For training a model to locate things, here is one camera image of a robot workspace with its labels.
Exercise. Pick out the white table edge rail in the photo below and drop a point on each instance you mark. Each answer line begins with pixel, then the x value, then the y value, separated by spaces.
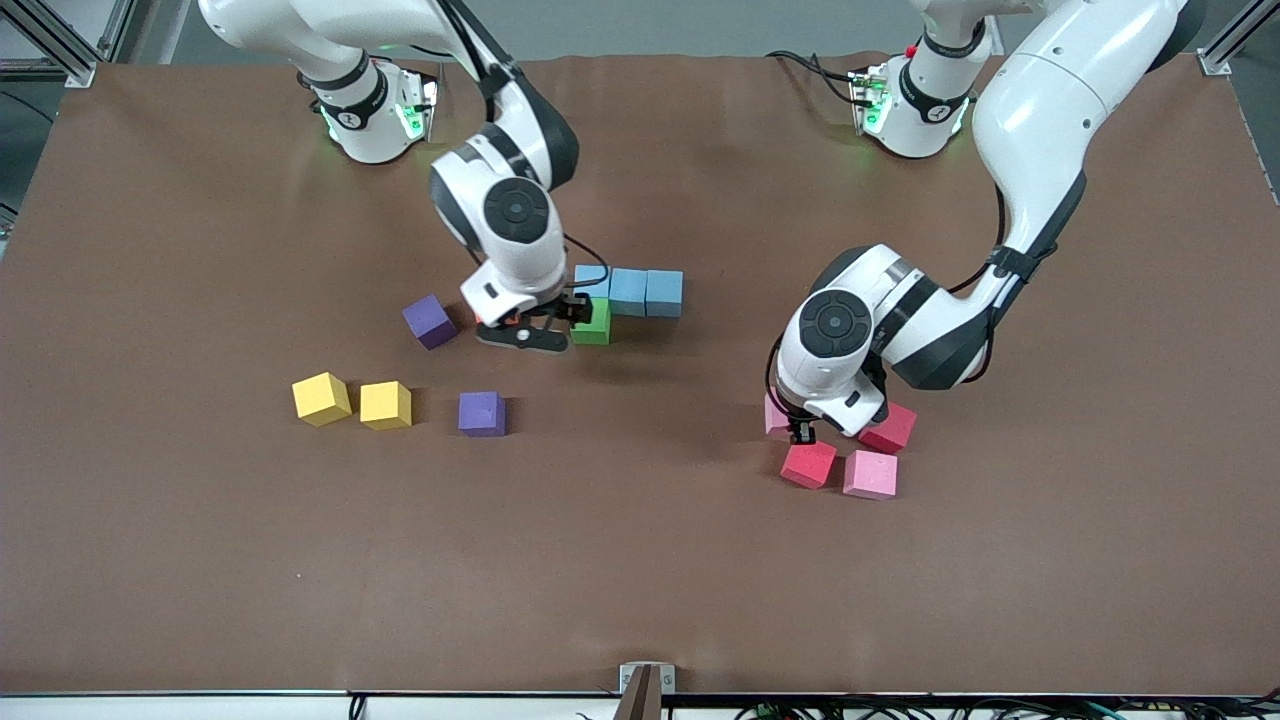
pixel 150 712

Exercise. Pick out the brown camera pole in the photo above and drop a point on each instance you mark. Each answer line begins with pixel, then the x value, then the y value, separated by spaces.
pixel 642 706

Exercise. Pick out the aluminium frame post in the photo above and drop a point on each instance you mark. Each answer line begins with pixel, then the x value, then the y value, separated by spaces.
pixel 1220 62
pixel 82 73

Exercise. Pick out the light pink dimpled foam cube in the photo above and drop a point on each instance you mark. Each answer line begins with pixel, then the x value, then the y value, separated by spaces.
pixel 869 473

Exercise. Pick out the gray metal mounting bracket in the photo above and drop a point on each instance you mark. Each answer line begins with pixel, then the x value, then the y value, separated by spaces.
pixel 628 678

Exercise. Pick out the orange foam cube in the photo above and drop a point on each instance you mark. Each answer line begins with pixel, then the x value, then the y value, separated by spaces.
pixel 490 320

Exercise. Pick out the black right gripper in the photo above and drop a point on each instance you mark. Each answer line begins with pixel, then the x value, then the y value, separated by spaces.
pixel 572 309

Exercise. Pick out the purple foam cube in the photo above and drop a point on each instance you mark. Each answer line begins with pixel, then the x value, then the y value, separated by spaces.
pixel 481 411
pixel 428 318

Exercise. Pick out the green foam cube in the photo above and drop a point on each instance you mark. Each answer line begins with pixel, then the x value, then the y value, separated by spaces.
pixel 597 325

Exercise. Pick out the red foam cube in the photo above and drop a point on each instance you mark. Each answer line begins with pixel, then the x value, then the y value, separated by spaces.
pixel 893 432
pixel 808 466

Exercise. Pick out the yellow foam cube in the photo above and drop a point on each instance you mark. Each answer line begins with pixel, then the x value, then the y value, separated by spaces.
pixel 385 403
pixel 320 396

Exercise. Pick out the brown table mat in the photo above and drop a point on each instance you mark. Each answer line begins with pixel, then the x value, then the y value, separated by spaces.
pixel 640 560

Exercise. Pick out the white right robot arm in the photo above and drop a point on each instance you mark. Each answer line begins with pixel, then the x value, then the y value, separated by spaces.
pixel 515 260

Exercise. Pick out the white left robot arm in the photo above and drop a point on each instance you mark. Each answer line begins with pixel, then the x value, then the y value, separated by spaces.
pixel 1050 100

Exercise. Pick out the blue foam cube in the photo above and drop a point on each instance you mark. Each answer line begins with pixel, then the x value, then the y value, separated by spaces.
pixel 628 290
pixel 665 292
pixel 592 278

